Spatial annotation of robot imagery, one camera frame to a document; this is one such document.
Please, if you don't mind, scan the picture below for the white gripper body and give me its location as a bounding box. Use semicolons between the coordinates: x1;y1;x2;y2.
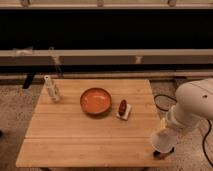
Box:
165;111;187;135

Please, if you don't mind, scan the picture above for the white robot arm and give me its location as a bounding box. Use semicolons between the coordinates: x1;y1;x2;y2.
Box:
165;78;213;136

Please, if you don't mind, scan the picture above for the brown oval object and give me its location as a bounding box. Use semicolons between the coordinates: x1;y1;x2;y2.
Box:
118;99;127;116

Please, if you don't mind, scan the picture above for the wooden table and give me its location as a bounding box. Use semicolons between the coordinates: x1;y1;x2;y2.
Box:
16;79;171;168

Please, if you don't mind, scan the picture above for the orange bowl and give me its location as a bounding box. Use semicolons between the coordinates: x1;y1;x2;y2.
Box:
80;87;112;115

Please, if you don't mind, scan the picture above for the black cable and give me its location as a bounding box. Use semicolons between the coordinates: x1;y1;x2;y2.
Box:
153;93;213;168

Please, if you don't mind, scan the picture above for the grey horizontal rail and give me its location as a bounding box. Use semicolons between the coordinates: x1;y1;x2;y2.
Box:
0;49;213;66

